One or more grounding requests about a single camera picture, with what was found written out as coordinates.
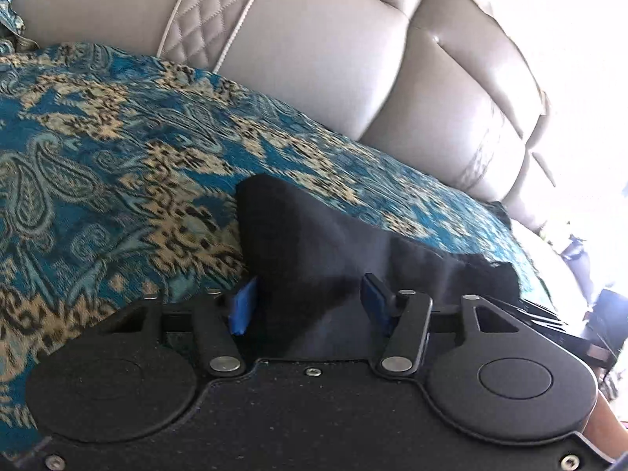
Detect blue paisley sofa throw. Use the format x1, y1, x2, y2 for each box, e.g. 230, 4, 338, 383
1, 44, 550, 457

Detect black pants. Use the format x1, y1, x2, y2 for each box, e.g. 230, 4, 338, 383
235, 174, 520, 360

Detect right hand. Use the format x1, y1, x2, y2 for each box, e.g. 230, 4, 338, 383
584, 393, 628, 459

